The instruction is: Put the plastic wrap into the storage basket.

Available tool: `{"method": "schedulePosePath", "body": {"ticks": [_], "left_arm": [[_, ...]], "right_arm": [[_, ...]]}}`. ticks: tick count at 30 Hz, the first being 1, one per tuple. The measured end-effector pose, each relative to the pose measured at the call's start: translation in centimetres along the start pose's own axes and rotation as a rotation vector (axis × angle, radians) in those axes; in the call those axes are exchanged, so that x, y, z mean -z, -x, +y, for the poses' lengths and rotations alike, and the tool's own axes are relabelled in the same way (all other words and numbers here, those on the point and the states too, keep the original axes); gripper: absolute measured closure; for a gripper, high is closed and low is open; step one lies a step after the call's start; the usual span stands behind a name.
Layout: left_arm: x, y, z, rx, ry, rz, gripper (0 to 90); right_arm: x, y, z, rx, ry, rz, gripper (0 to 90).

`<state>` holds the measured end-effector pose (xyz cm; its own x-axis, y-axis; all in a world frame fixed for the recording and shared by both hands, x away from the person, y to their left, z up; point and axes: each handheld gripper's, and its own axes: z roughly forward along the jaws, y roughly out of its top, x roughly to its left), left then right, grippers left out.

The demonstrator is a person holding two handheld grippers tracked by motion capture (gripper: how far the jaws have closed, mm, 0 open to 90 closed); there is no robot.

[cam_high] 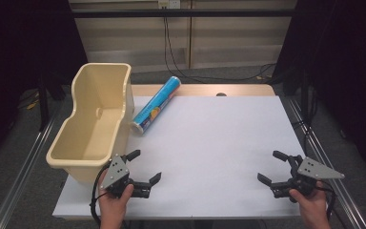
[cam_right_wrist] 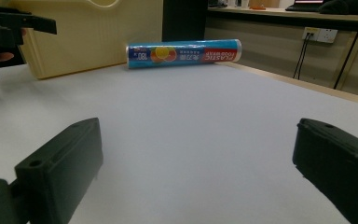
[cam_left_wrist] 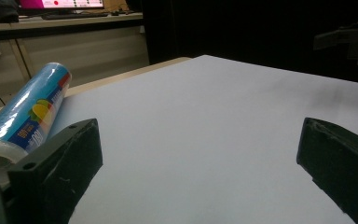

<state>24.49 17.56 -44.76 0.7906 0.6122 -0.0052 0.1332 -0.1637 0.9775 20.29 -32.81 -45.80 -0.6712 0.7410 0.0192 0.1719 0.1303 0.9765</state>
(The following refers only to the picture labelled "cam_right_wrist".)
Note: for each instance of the white wall socket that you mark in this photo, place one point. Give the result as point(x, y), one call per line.
point(320, 34)

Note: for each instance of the black laptop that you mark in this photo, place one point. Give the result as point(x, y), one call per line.
point(304, 6)

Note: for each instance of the cream plastic basket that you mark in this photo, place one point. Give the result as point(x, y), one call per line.
point(93, 37)

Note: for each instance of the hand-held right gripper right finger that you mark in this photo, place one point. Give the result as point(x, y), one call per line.
point(335, 161)

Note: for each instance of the long wooden desk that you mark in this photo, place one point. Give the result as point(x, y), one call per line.
point(292, 17)

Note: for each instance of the blue plastic wrap roll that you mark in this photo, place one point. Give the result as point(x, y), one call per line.
point(183, 53)

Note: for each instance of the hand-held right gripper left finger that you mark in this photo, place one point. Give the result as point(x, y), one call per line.
point(62, 168)

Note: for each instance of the brown wooden box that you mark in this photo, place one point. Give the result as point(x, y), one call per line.
point(264, 3)

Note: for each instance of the dark cloth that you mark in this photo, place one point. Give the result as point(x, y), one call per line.
point(348, 6)

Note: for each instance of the black pillar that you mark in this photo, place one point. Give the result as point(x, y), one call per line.
point(185, 20)

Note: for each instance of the orange flat object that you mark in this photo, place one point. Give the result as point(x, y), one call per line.
point(258, 8)

